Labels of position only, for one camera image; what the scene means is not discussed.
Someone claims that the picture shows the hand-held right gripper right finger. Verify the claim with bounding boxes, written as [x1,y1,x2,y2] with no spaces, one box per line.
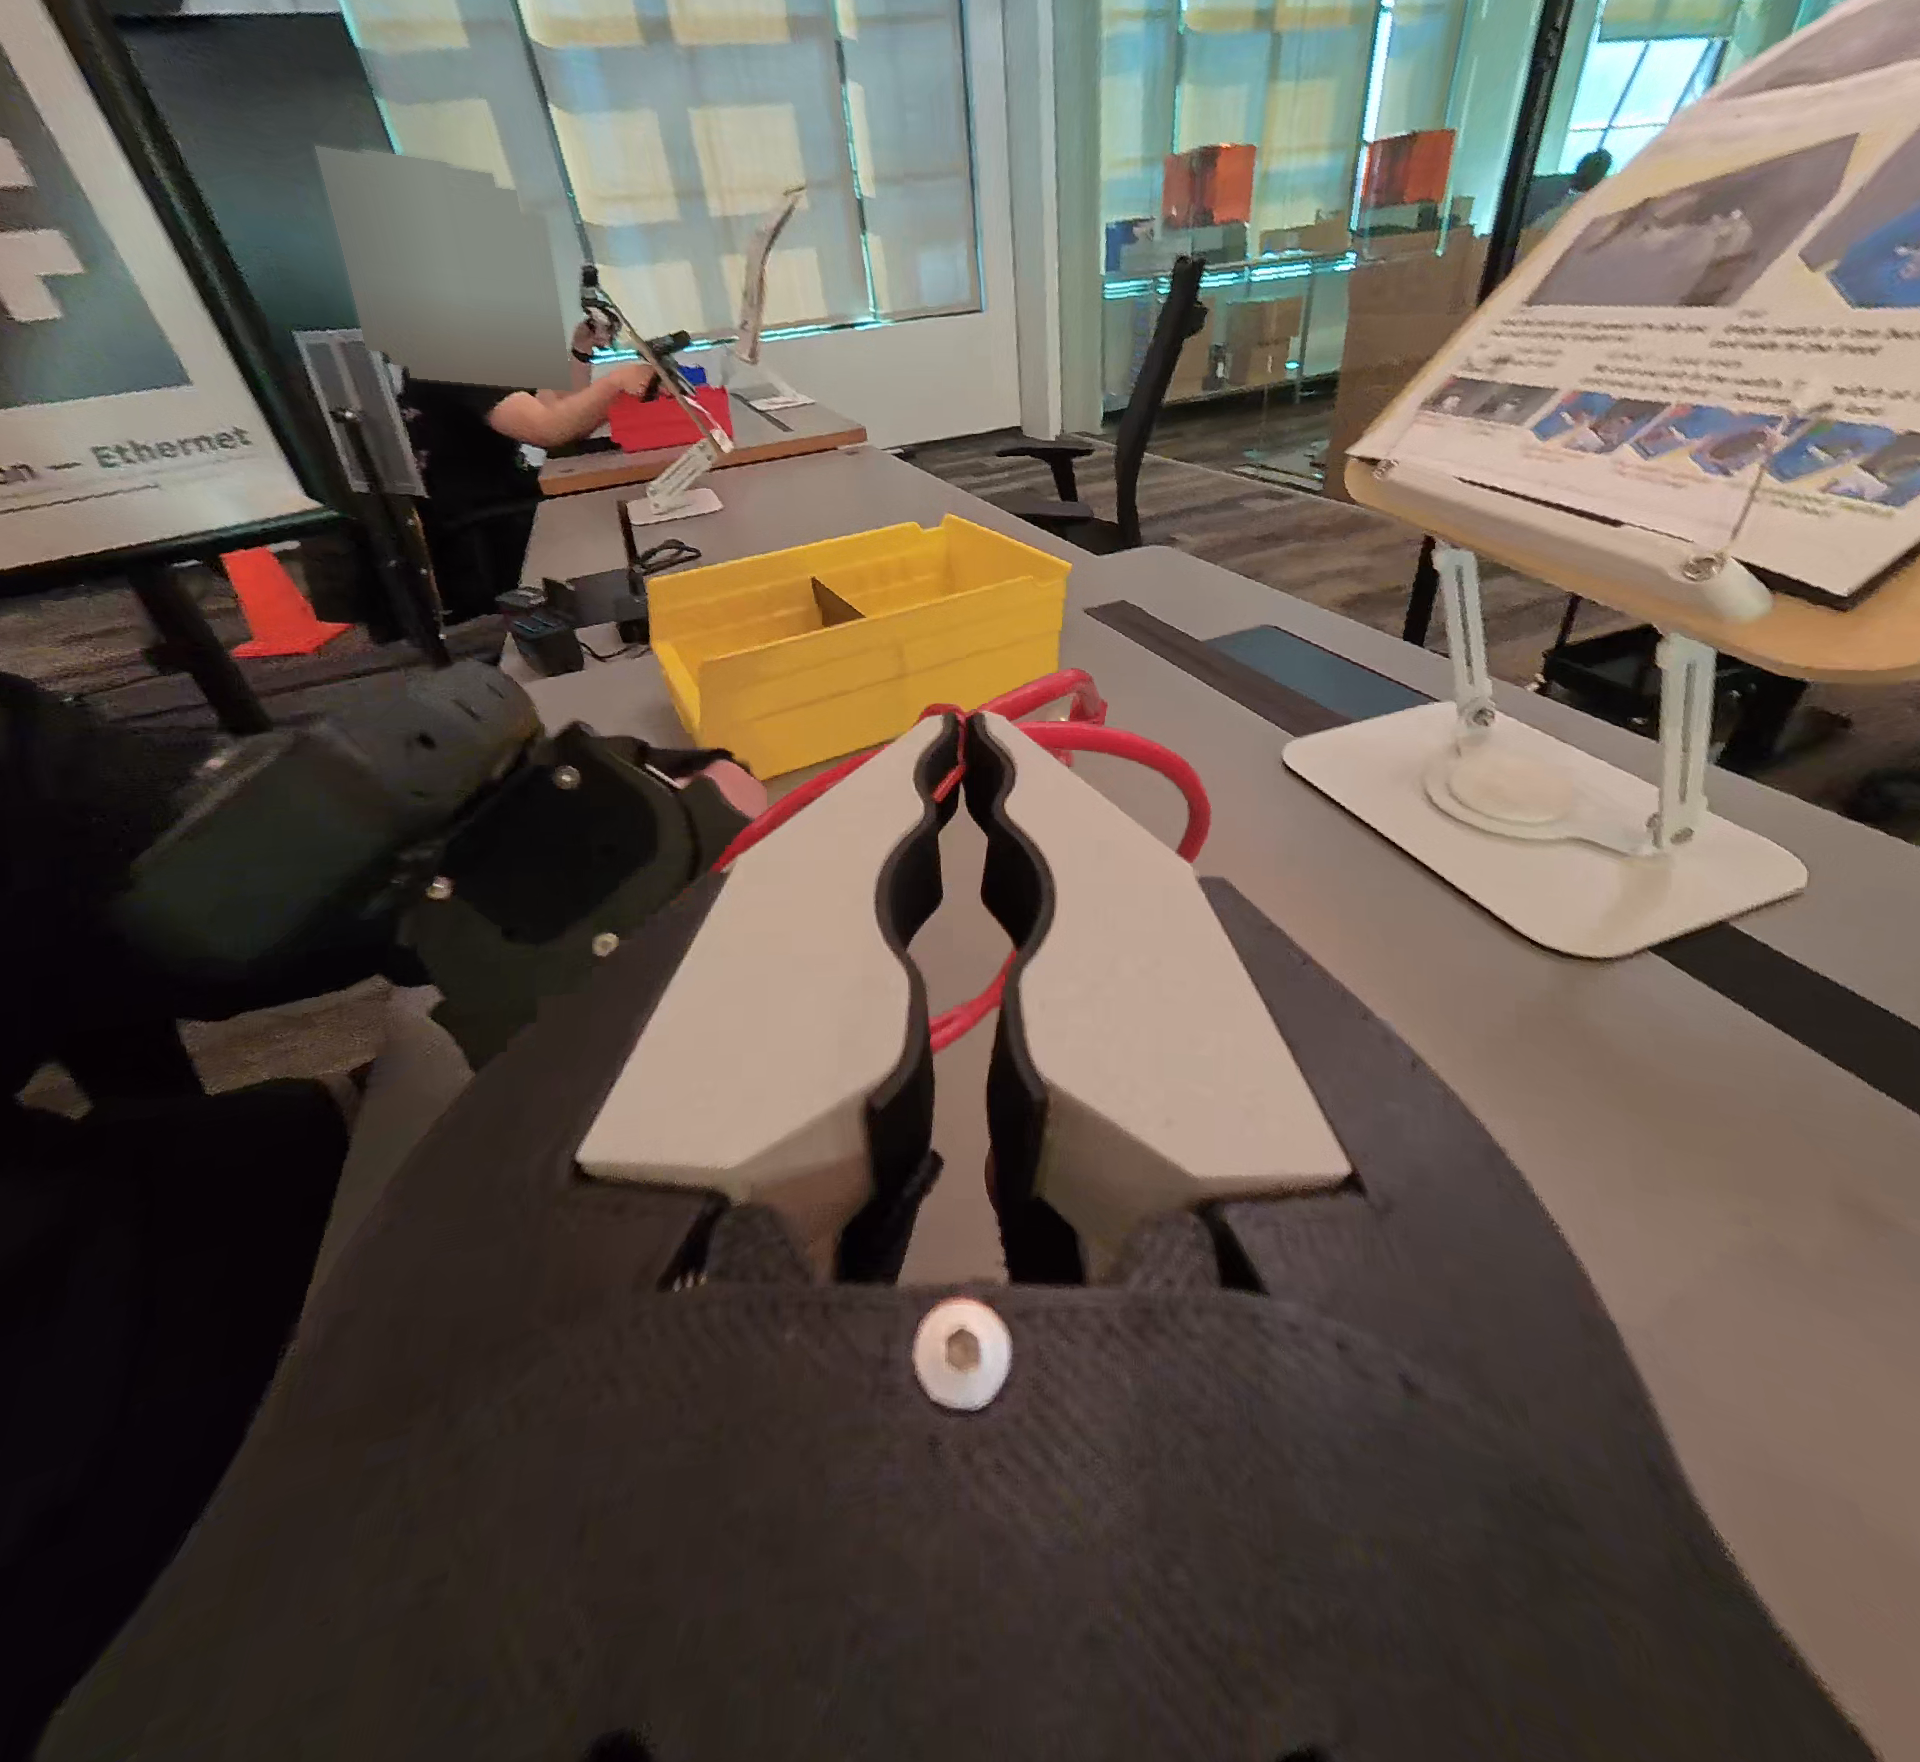
[957,714,1352,1286]

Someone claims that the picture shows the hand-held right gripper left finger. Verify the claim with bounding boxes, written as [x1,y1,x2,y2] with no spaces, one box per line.
[571,710,964,1286]

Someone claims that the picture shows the red ethernet cable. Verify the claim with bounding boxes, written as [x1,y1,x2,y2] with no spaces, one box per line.
[720,671,1214,1056]

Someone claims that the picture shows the person's left forearm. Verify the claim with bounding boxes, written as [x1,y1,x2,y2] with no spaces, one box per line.
[0,666,204,1093]

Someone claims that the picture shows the orange traffic cone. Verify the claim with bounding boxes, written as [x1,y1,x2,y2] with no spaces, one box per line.
[225,548,354,659]

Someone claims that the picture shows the yellow plastic bin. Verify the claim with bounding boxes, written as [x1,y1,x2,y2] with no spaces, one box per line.
[646,515,1069,780]

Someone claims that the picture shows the red bin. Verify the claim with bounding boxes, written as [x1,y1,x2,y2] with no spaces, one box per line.
[606,383,737,451]

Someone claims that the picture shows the wooden work table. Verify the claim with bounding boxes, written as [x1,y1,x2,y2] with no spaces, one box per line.
[539,403,872,494]

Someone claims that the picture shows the black office chair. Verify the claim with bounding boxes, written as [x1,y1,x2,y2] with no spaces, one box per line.
[996,257,1210,554]
[1545,623,1824,765]

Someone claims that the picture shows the black framed sign poster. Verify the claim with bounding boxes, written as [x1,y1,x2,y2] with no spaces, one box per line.
[0,0,341,725]

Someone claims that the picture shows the cardboard box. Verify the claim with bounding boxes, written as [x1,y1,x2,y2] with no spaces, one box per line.
[1327,226,1500,502]

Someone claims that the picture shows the instruction sheet on wooden stand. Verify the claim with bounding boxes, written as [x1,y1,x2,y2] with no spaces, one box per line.
[1341,97,1920,682]

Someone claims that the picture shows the printed instruction sheet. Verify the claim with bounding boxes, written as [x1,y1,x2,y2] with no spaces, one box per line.
[1348,0,1920,594]

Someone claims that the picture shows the orange box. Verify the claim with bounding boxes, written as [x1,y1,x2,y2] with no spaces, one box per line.
[1359,128,1463,210]
[1163,142,1256,226]

